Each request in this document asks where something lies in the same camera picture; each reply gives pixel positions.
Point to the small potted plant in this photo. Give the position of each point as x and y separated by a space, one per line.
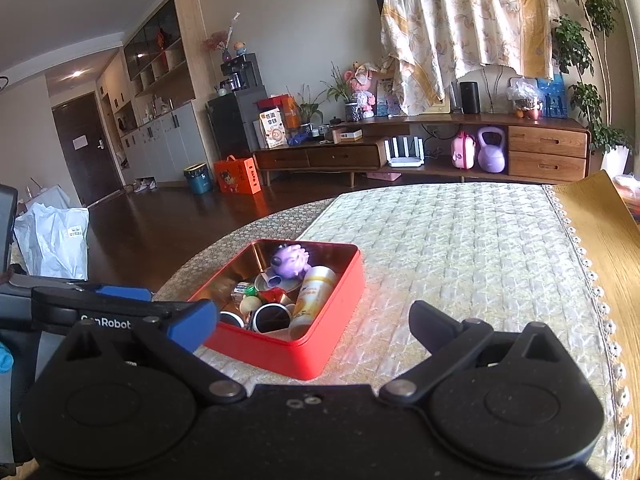
307 112

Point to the white plastic bag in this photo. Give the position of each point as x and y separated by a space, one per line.
55 242

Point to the pink tray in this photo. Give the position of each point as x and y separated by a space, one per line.
385 176

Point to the purple toy figure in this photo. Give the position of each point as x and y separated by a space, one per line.
292 260

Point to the red tin box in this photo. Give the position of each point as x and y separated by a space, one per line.
330 340

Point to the plastic bag of fruit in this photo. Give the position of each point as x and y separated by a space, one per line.
525 97

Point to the dark wooden door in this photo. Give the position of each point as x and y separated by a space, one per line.
85 150

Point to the wooden TV cabinet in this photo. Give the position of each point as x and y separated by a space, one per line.
545 147

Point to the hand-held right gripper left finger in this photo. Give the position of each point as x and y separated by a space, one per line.
192 322

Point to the orange gift box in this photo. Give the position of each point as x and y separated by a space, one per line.
237 177

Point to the orchid plant striped pot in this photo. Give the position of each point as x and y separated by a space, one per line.
352 111

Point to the floral cloth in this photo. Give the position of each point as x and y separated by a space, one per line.
450 20

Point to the small white box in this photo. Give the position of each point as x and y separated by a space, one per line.
347 136

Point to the black cylinder speaker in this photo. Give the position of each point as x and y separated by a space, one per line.
470 97

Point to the tall green plant white pot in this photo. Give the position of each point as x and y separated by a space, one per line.
575 45

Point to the tall wall cabinet unit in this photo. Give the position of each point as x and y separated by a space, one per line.
165 110

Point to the cream quilted mat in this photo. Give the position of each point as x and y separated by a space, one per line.
450 240

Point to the black round lid cup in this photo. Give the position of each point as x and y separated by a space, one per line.
272 319

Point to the white snack bag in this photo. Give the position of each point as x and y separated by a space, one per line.
273 130

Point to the purple kettlebell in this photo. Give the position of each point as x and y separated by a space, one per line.
491 157

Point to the white router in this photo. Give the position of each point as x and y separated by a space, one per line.
405 161

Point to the blue picture card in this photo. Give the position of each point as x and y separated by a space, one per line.
555 97

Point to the black fridge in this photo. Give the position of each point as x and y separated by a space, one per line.
230 125

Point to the pink toy case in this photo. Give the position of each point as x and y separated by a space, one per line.
463 152

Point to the white bottle yellow label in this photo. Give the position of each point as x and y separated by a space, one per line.
312 300

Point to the dark teapot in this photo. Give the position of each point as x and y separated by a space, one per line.
335 121

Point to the blue toy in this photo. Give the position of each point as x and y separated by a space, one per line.
300 139

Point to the small doll figurine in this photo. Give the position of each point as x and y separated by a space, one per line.
240 48

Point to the vase with pink flowers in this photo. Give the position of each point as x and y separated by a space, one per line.
220 42

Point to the pink plush doll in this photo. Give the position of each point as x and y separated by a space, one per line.
365 90

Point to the cream egg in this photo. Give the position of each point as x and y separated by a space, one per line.
249 305

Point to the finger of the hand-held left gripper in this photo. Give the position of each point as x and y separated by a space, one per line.
125 293

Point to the red gift bag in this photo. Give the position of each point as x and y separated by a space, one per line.
280 102

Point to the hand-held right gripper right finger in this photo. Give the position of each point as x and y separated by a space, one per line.
432 325

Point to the black coffee machine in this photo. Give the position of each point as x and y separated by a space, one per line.
242 72

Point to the pair of shoes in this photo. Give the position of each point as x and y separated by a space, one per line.
145 185

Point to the teal bucket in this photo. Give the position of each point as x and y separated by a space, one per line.
197 180

